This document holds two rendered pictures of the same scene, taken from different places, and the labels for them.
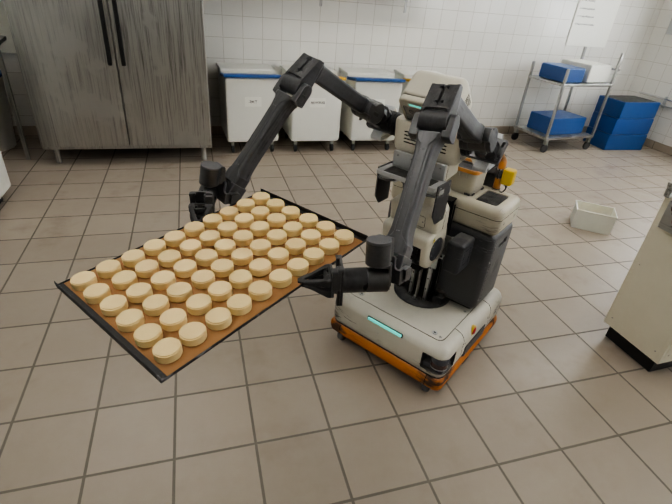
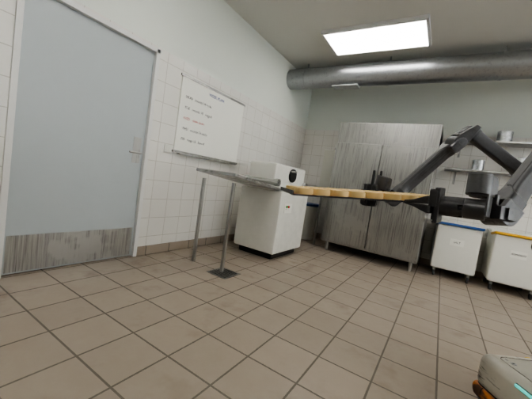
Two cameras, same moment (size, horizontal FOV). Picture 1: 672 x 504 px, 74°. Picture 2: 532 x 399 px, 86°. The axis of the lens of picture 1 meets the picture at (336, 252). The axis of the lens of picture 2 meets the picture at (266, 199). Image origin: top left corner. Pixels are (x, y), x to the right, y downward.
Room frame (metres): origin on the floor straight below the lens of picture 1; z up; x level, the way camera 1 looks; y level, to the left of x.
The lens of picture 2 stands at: (-0.08, -0.33, 0.98)
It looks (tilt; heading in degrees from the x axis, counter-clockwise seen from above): 4 degrees down; 50
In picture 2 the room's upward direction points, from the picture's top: 9 degrees clockwise
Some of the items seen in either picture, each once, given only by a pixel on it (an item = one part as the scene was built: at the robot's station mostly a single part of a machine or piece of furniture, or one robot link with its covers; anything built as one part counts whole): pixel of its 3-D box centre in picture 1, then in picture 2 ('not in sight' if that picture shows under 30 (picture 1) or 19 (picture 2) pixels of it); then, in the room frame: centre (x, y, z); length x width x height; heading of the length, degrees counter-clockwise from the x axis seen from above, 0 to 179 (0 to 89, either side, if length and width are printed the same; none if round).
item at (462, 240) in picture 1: (428, 250); not in sight; (1.67, -0.39, 0.61); 0.28 x 0.27 x 0.25; 53
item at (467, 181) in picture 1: (457, 173); not in sight; (1.93, -0.51, 0.87); 0.23 x 0.15 x 0.11; 53
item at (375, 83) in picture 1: (367, 109); not in sight; (5.09, -0.20, 0.39); 0.64 x 0.54 x 0.77; 18
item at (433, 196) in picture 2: (318, 277); (421, 199); (0.83, 0.03, 0.99); 0.09 x 0.07 x 0.07; 98
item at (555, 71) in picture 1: (561, 72); not in sight; (5.68, -2.43, 0.87); 0.40 x 0.30 x 0.16; 22
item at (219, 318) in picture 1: (218, 318); (340, 193); (0.68, 0.22, 0.97); 0.05 x 0.05 x 0.02
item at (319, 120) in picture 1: (310, 109); (511, 261); (4.88, 0.42, 0.39); 0.64 x 0.54 x 0.77; 20
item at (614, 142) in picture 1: (614, 137); not in sight; (6.03, -3.52, 0.10); 0.60 x 0.40 x 0.20; 106
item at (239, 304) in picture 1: (239, 304); (357, 194); (0.73, 0.19, 0.98); 0.05 x 0.05 x 0.02
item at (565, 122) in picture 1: (556, 122); not in sight; (5.79, -2.60, 0.28); 0.56 x 0.38 x 0.20; 117
